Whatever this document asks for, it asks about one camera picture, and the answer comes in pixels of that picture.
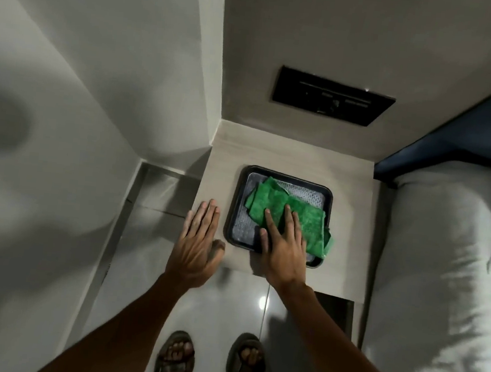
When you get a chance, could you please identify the person's right hand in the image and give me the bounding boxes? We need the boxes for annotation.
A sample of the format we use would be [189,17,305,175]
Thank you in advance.
[253,201,314,296]

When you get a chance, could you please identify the person's left hand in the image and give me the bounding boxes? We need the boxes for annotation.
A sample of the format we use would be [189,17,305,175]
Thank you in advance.
[163,195,231,294]

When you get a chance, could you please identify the green cleaning cloth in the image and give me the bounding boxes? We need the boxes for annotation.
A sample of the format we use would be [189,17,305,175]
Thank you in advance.
[239,174,342,260]

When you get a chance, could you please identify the person's right forearm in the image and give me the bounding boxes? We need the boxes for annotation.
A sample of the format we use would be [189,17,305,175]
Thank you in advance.
[260,277,432,372]

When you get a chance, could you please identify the person's left forearm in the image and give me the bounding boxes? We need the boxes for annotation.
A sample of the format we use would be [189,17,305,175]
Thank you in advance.
[35,258,203,372]

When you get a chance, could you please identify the black rectangular tray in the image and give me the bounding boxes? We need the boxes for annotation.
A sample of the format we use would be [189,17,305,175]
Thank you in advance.
[219,162,336,271]

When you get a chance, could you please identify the person's left sandal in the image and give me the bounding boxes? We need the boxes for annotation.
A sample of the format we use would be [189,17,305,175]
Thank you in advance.
[153,328,198,372]

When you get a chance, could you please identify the person's sandal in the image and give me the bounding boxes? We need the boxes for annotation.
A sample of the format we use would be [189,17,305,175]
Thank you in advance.
[153,328,198,372]
[222,331,270,372]

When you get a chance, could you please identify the person's right sandal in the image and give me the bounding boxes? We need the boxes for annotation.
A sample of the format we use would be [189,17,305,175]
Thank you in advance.
[222,331,270,372]

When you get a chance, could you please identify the white bed duvet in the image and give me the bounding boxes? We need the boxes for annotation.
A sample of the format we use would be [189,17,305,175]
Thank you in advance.
[358,153,491,372]

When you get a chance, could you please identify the dark blue headboard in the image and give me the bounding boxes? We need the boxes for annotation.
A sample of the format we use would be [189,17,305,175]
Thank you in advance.
[372,53,491,193]

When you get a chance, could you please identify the black wall switch panel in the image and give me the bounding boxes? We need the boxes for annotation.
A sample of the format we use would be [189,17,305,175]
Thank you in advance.
[270,64,399,131]

